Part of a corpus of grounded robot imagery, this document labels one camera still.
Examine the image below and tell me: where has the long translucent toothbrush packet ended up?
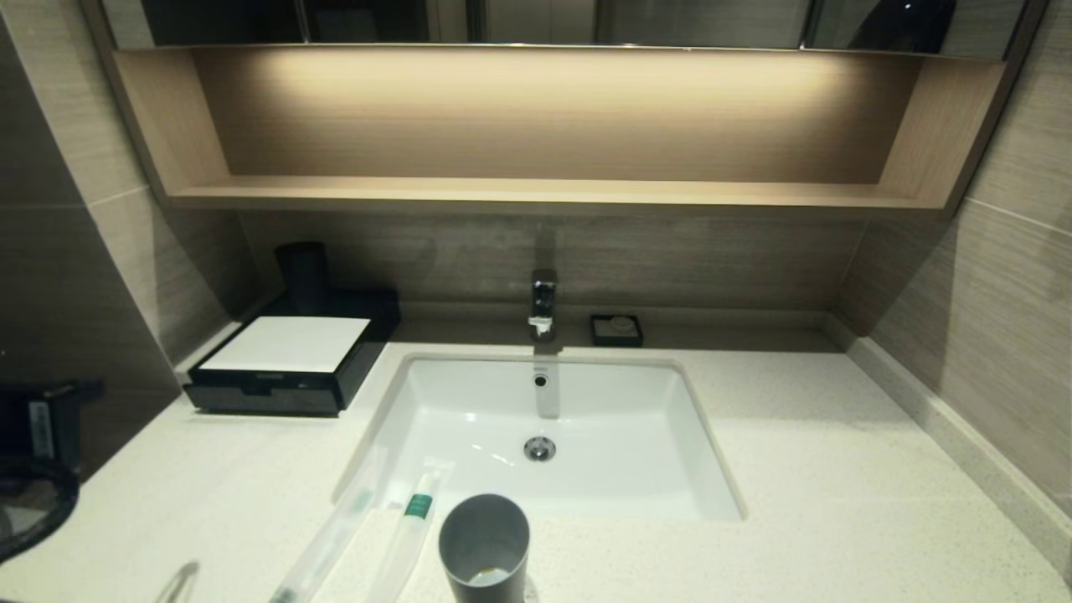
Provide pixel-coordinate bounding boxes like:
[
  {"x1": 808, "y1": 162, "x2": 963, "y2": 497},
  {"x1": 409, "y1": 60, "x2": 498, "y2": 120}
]
[{"x1": 268, "y1": 444, "x2": 390, "y2": 603}]

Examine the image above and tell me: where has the black box with white lid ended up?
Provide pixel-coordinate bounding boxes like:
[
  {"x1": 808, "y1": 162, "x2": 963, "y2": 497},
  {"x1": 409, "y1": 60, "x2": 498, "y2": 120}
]
[{"x1": 184, "y1": 289, "x2": 401, "y2": 417}]

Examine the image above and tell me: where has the black cup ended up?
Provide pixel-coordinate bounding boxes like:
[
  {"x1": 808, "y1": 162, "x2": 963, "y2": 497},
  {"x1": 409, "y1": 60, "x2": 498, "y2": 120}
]
[{"x1": 275, "y1": 241, "x2": 329, "y2": 315}]

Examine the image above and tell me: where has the translucent packet with green band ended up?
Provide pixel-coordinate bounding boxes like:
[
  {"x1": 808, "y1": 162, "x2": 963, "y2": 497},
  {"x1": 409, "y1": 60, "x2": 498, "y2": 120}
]
[{"x1": 366, "y1": 459, "x2": 457, "y2": 603}]

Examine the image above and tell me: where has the white sink basin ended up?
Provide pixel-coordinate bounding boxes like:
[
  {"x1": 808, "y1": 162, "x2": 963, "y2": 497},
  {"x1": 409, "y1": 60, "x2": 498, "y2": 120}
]
[{"x1": 335, "y1": 352, "x2": 746, "y2": 522}]

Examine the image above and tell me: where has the grey plastic cup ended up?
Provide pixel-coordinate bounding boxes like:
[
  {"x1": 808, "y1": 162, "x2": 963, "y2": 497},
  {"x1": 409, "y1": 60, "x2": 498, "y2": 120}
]
[{"x1": 438, "y1": 493, "x2": 531, "y2": 603}]

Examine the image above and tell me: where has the chrome faucet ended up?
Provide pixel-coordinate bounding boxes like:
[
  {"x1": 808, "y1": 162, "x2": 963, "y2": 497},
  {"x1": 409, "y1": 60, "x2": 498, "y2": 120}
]
[{"x1": 528, "y1": 268, "x2": 560, "y2": 343}]

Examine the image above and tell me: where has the black soap dish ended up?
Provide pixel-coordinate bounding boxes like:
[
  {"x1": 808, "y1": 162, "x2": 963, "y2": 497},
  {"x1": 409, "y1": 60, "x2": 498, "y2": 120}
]
[{"x1": 590, "y1": 314, "x2": 644, "y2": 348}]

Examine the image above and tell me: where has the mirror cabinet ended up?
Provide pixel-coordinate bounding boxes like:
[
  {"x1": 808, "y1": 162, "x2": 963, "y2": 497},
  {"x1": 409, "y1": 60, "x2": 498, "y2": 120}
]
[{"x1": 100, "y1": 0, "x2": 1027, "y2": 59}]

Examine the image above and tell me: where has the light wooden wall shelf niche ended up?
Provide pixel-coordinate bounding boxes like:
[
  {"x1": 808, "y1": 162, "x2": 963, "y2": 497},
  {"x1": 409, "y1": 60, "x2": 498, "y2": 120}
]
[{"x1": 109, "y1": 46, "x2": 1006, "y2": 212}]

